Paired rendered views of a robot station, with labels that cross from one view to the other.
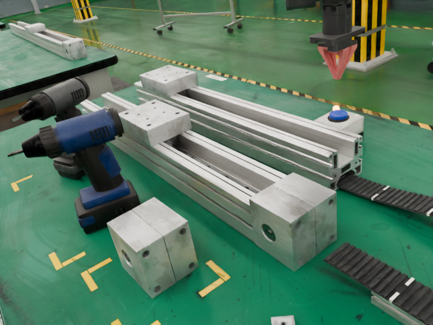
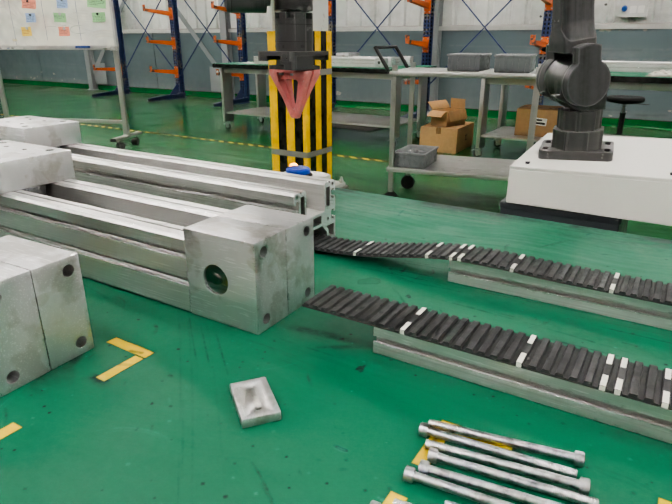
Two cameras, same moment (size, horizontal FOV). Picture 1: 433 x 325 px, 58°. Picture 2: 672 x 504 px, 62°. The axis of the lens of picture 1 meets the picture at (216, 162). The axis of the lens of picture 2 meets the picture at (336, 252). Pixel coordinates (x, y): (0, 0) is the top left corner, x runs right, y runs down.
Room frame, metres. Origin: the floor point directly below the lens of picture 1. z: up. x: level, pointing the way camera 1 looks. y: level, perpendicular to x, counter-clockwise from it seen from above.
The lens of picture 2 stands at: (-0.03, 0.06, 1.05)
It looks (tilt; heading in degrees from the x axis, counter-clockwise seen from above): 21 degrees down; 333
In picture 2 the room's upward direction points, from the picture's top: straight up
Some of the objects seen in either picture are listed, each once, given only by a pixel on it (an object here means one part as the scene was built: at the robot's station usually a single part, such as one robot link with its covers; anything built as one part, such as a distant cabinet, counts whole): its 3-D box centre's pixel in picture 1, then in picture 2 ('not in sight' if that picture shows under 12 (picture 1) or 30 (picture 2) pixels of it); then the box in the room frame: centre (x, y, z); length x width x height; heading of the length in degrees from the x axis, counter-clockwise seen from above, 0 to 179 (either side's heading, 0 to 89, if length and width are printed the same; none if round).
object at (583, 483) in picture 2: not in sight; (503, 464); (0.19, -0.17, 0.78); 0.11 x 0.01 x 0.01; 39
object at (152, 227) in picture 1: (159, 241); (18, 303); (0.50, 0.11, 0.83); 0.11 x 0.10 x 0.10; 124
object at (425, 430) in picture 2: not in sight; (494, 450); (0.20, -0.18, 0.78); 0.11 x 0.01 x 0.01; 39
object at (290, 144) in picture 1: (220, 117); (120, 180); (0.97, -0.03, 0.82); 0.80 x 0.10 x 0.09; 32
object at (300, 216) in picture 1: (298, 215); (259, 261); (0.50, -0.12, 0.83); 0.12 x 0.09 x 0.10; 122
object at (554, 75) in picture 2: not in sight; (573, 88); (0.67, -0.74, 0.97); 0.09 x 0.05 x 0.10; 73
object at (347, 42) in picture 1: (333, 59); (290, 87); (0.80, -0.28, 0.98); 0.07 x 0.07 x 0.09; 32
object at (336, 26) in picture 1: (337, 22); (294, 38); (0.80, -0.29, 1.05); 0.10 x 0.07 x 0.07; 122
